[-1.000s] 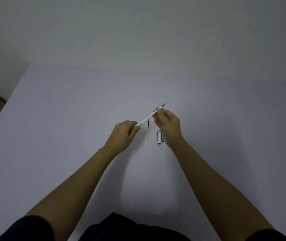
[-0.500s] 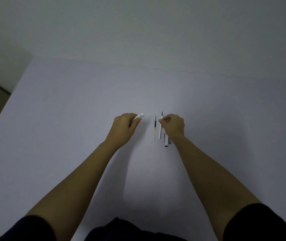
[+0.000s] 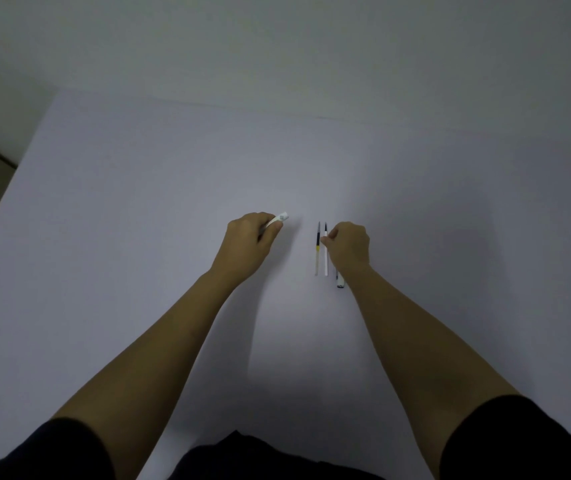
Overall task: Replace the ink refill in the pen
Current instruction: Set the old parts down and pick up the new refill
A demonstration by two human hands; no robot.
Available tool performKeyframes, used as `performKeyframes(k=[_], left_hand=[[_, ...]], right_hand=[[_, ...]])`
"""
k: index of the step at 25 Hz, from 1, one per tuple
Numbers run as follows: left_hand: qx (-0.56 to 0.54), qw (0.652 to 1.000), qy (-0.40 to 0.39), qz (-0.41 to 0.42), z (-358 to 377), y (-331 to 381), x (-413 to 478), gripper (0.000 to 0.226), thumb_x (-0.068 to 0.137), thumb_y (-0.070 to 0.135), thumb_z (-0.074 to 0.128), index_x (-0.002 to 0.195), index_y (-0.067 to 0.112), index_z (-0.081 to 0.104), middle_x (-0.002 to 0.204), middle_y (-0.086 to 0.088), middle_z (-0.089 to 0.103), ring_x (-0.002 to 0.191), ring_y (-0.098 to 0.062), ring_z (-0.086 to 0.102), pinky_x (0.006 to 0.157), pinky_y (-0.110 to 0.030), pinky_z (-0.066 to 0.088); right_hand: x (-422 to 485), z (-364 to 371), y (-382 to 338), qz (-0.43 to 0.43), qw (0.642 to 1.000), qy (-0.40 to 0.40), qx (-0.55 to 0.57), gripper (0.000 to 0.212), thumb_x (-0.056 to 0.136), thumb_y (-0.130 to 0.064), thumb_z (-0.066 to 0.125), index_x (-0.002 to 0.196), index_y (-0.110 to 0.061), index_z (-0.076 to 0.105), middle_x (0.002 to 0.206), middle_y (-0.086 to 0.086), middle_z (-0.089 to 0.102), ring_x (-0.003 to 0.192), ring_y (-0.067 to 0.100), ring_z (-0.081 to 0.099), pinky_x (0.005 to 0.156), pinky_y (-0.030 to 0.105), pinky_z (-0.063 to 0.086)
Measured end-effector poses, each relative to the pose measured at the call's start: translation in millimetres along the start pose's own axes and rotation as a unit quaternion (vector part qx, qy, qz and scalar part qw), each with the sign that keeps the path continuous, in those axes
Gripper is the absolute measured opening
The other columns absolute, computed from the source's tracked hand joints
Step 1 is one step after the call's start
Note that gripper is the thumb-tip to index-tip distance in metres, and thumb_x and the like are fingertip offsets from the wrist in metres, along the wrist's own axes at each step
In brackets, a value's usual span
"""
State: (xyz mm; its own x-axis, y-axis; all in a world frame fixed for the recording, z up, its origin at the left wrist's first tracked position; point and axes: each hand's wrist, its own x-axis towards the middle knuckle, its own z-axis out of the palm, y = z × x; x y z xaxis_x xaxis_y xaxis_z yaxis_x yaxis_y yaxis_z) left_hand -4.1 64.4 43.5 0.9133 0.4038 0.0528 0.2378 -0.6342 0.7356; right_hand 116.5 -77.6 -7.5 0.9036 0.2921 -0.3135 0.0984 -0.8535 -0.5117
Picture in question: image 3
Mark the person's left hand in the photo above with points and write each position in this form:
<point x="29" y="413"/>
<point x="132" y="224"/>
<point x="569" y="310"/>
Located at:
<point x="243" y="247"/>

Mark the person's right hand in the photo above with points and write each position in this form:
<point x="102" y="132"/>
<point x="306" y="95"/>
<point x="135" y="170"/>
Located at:
<point x="350" y="247"/>

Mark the person's left thumb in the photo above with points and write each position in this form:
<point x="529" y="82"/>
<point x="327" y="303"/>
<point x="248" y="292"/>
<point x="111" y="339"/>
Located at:
<point x="271" y="233"/>

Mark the person's right thumb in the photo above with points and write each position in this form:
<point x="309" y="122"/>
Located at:
<point x="326" y="244"/>

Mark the white pen barrel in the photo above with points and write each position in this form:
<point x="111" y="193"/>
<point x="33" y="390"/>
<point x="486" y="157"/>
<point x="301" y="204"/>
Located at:
<point x="278" y="217"/>

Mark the white pen refill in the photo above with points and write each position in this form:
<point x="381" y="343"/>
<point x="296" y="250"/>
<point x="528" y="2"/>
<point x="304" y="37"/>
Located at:
<point x="325" y="267"/>

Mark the person's right forearm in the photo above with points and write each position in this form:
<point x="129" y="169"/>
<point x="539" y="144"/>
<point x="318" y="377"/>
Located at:
<point x="415" y="354"/>

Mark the person's left forearm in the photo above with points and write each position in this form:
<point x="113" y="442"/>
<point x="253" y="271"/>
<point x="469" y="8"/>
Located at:
<point x="165" y="354"/>

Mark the pen refill with yellow band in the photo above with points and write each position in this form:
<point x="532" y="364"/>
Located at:
<point x="317" y="249"/>

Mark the white and black pen part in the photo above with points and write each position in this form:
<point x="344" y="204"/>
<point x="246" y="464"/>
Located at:
<point x="339" y="282"/>

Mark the black shirt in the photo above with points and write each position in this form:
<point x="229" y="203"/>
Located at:
<point x="515" y="444"/>

